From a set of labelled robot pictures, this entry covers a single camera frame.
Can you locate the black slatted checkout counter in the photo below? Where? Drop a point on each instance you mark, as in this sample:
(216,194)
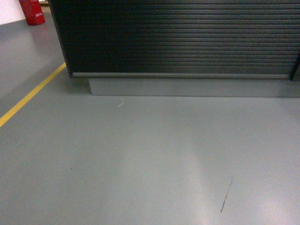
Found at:
(203,48)

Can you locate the red fire extinguisher box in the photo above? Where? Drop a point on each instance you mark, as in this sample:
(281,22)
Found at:
(32,12)

